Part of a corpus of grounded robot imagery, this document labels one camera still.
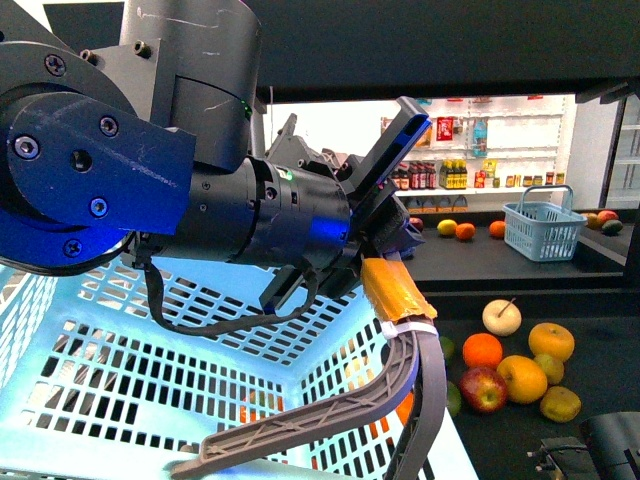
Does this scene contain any yellow pear front right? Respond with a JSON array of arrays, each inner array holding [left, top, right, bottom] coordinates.
[[539, 385, 582, 423]]

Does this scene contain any orange fruit front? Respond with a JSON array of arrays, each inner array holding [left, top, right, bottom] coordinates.
[[462, 333, 503, 370]]

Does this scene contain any green lime front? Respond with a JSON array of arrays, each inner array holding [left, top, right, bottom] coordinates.
[[439, 336, 456, 363]]

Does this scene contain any white pear with stem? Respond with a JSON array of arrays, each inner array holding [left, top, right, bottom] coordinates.
[[482, 298, 522, 337]]

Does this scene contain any white snack shelf unit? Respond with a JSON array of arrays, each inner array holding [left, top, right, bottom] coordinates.
[[391, 95, 575, 214]]

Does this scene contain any yellow apple front right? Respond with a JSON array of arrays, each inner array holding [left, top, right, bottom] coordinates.
[[528, 322, 575, 362]]

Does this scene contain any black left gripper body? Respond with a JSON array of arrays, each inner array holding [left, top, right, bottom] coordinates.
[[174, 115, 421, 314]]

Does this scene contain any orange near blue basket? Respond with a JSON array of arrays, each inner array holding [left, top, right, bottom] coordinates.
[[489, 220, 506, 239]]

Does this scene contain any large teal shopping basket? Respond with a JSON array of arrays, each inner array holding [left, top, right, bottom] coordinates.
[[0, 257, 479, 480]]

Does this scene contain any red apple front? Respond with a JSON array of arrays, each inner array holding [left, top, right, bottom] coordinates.
[[458, 367, 508, 414]]

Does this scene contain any small blue basket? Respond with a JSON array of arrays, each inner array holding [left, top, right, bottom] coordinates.
[[502, 185, 587, 263]]

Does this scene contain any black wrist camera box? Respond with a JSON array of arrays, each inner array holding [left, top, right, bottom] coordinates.
[[349, 96, 431, 199]]

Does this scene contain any orange tape wrap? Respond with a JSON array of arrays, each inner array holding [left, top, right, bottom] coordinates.
[[360, 258, 438, 323]]

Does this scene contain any orange beside back lemon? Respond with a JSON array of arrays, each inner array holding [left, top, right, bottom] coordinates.
[[455, 223, 476, 242]]

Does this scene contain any yellow lemon on back shelf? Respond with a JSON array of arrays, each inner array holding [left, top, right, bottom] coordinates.
[[437, 219, 458, 237]]

